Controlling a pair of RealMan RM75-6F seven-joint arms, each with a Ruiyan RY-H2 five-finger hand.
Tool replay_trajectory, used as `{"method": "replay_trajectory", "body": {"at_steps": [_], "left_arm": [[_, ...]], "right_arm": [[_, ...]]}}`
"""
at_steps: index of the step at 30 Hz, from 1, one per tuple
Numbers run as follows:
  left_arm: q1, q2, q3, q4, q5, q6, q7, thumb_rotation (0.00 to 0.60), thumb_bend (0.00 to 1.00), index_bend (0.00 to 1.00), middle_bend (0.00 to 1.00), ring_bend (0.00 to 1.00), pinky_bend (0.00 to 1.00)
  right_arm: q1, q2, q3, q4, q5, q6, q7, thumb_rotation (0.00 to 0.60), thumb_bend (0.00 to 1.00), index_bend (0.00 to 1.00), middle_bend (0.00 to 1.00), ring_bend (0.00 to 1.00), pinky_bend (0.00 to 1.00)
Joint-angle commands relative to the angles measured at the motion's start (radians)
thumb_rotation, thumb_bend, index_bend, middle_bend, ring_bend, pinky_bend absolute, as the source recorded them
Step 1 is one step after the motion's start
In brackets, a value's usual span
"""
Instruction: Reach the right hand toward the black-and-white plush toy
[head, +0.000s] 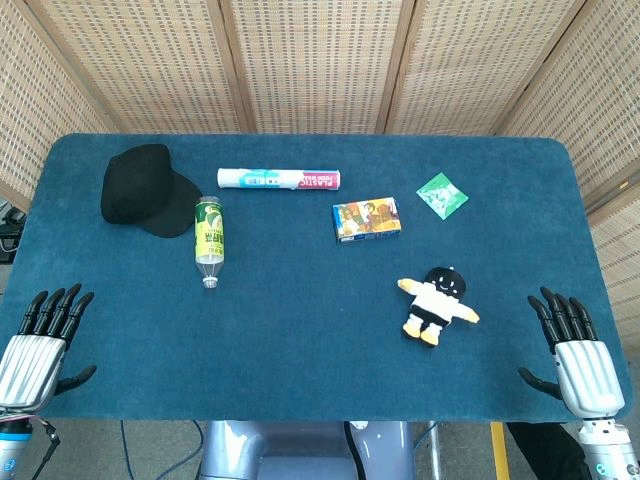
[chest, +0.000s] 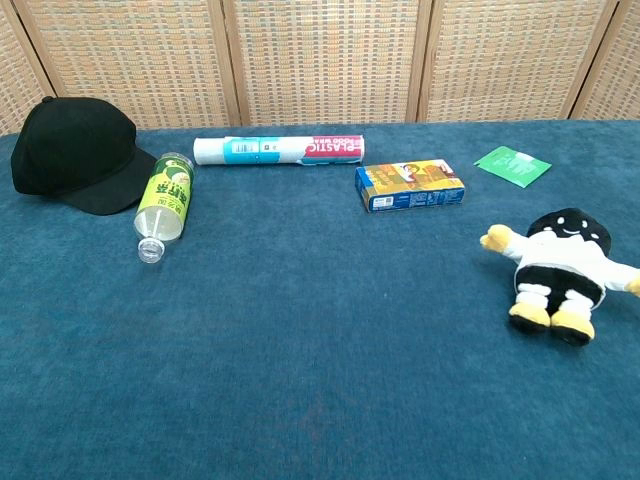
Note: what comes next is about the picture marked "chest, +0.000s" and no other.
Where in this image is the black white plush toy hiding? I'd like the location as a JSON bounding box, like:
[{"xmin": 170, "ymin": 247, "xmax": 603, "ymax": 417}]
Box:
[{"xmin": 479, "ymin": 207, "xmax": 640, "ymax": 348}]

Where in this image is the blue table cloth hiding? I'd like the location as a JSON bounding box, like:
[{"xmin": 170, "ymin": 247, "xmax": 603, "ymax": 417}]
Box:
[{"xmin": 0, "ymin": 118, "xmax": 640, "ymax": 480}]

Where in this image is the plastic wrap roll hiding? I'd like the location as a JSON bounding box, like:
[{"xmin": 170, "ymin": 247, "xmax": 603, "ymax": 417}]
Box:
[{"xmin": 193, "ymin": 133, "xmax": 366, "ymax": 167}]

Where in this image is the yellow and blue carton box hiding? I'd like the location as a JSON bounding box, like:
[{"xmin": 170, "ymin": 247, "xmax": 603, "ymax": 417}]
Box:
[{"xmin": 354, "ymin": 158, "xmax": 468, "ymax": 215}]

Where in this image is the green label plastic bottle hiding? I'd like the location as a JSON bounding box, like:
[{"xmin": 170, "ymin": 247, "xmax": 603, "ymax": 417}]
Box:
[{"xmin": 133, "ymin": 151, "xmax": 196, "ymax": 265}]

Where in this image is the woven bamboo folding screen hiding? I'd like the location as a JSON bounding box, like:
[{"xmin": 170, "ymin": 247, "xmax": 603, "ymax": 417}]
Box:
[{"xmin": 0, "ymin": 0, "xmax": 640, "ymax": 136}]

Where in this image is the green sachet packet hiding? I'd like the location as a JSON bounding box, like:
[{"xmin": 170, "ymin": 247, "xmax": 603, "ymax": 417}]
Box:
[{"xmin": 473, "ymin": 145, "xmax": 553, "ymax": 189}]

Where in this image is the black baseball cap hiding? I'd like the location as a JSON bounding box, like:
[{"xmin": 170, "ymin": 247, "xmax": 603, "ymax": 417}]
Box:
[{"xmin": 10, "ymin": 95, "xmax": 160, "ymax": 217}]

